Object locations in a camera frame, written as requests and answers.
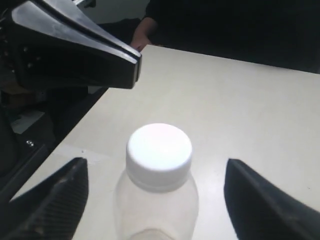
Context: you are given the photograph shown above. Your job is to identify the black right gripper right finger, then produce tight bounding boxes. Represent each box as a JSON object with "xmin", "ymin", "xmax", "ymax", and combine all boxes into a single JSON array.
[{"xmin": 223, "ymin": 158, "xmax": 320, "ymax": 240}]

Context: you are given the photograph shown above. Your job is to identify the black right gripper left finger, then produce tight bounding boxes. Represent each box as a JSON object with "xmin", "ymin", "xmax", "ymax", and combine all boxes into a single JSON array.
[{"xmin": 0, "ymin": 157, "xmax": 89, "ymax": 240}]

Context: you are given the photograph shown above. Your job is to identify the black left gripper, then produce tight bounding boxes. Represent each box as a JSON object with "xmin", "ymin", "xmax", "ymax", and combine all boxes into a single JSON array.
[{"xmin": 0, "ymin": 0, "xmax": 142, "ymax": 89}]

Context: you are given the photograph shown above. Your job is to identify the clear plastic bottle white cap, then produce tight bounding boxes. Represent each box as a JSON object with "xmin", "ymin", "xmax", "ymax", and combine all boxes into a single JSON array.
[{"xmin": 113, "ymin": 123, "xmax": 199, "ymax": 240}]

